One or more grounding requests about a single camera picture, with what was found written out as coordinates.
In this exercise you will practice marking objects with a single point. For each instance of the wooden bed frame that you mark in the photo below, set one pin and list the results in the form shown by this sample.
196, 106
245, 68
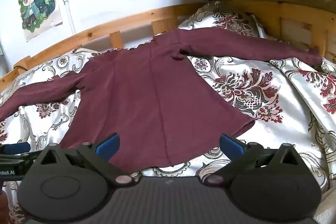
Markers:
105, 27

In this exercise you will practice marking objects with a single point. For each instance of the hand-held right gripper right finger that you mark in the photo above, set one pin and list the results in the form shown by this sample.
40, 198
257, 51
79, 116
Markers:
231, 146

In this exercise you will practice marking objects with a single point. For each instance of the maroon long-sleeved shirt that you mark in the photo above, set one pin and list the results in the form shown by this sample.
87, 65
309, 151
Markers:
147, 98

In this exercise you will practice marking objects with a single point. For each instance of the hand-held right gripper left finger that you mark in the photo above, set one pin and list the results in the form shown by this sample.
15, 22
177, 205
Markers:
108, 147

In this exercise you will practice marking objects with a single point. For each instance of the floral satin bedspread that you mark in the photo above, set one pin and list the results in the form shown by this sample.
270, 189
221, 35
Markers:
262, 77

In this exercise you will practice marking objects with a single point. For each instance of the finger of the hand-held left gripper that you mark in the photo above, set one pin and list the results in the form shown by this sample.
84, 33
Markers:
14, 148

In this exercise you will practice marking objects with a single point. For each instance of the blond cartoon figure poster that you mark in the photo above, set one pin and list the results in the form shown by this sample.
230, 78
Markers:
34, 3

